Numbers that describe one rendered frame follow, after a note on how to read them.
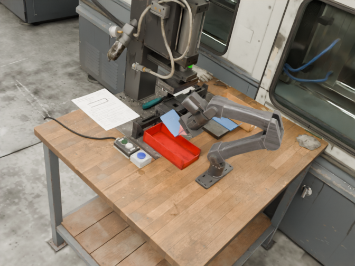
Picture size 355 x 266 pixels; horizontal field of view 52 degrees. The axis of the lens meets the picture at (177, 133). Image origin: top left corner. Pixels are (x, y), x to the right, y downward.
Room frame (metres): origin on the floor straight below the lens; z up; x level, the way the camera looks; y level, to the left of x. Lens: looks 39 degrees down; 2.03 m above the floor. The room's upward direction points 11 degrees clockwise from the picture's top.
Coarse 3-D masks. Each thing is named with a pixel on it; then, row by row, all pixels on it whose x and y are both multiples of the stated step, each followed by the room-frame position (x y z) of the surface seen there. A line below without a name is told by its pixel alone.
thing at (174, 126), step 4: (168, 112) 1.38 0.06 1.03; (172, 112) 1.38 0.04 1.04; (164, 116) 1.36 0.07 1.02; (168, 116) 1.36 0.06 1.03; (172, 116) 1.36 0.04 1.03; (176, 116) 1.36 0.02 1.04; (164, 120) 1.34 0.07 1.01; (168, 120) 1.34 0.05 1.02; (176, 120) 1.34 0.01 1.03; (168, 124) 1.32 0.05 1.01; (172, 124) 1.32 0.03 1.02; (176, 124) 1.32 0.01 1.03; (172, 128) 1.30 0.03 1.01; (176, 128) 1.30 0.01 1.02; (172, 132) 1.28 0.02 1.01; (176, 132) 1.28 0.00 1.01; (180, 132) 1.25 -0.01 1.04; (176, 136) 1.26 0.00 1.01
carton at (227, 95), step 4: (228, 92) 1.77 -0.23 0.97; (224, 96) 1.75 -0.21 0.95; (228, 96) 1.76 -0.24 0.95; (232, 96) 1.75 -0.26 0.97; (232, 100) 1.74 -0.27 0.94; (236, 100) 1.73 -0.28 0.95; (240, 100) 1.72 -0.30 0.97; (244, 104) 1.70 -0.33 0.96; (248, 104) 1.69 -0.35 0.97; (232, 120) 1.60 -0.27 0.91; (236, 120) 1.58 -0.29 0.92; (244, 124) 1.55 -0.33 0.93; (248, 124) 1.54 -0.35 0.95; (244, 128) 1.55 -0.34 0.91; (248, 128) 1.54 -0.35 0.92; (252, 128) 1.55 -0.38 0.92
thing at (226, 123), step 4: (216, 120) 1.55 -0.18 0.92; (220, 120) 1.56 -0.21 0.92; (224, 120) 1.56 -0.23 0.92; (228, 120) 1.57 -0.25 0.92; (220, 124) 1.53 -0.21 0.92; (224, 124) 1.53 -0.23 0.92; (228, 124) 1.54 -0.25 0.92; (232, 124) 1.54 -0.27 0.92; (236, 124) 1.55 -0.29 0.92; (240, 124) 1.52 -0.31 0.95; (228, 128) 1.50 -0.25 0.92; (232, 128) 1.48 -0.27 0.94
